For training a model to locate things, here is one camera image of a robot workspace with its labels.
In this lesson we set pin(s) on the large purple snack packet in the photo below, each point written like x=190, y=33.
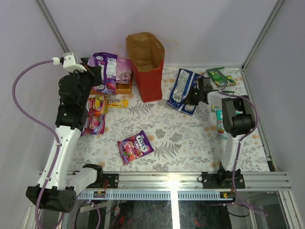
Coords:
x=108, y=85

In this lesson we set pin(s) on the yellow chocolate candy packet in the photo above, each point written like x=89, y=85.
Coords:
x=119, y=103

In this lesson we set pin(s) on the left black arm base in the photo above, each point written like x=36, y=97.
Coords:
x=109, y=181

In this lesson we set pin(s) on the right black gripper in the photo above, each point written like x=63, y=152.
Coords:
x=189, y=99

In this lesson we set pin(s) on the green snack packet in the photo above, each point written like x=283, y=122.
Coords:
x=216, y=106
x=219, y=78

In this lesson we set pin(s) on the red paper bag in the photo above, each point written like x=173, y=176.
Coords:
x=147, y=55

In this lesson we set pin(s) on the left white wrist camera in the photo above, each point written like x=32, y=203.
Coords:
x=71, y=64

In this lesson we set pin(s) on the orange wooden tray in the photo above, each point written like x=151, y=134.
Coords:
x=120, y=89

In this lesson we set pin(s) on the teal candy packet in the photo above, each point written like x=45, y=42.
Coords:
x=221, y=133

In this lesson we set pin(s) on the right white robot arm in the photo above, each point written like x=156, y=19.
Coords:
x=239, y=117

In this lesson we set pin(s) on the purple folded cloth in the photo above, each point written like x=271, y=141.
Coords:
x=117, y=68

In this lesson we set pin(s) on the purple candy packet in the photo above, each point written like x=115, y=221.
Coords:
x=94, y=125
x=134, y=147

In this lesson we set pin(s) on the blue snack packet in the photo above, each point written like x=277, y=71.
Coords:
x=185, y=80

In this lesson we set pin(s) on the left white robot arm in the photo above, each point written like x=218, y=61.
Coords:
x=53, y=190

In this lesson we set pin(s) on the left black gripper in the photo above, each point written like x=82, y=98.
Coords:
x=91, y=72

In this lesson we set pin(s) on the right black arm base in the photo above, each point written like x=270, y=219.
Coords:
x=223, y=179

